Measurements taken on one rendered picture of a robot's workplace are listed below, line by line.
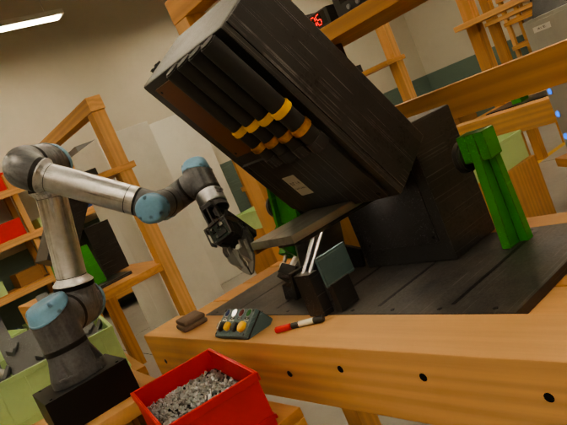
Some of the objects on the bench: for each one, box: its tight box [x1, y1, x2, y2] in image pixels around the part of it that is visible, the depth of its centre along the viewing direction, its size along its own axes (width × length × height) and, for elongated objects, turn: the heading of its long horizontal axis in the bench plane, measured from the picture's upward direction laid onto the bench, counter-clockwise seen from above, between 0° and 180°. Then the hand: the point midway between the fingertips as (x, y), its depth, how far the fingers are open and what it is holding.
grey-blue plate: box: [314, 242, 359, 312], centre depth 139 cm, size 10×2×14 cm, turn 20°
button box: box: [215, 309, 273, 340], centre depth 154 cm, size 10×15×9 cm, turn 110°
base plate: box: [206, 223, 567, 315], centre depth 157 cm, size 42×110×2 cm, turn 110°
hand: (251, 270), depth 150 cm, fingers closed
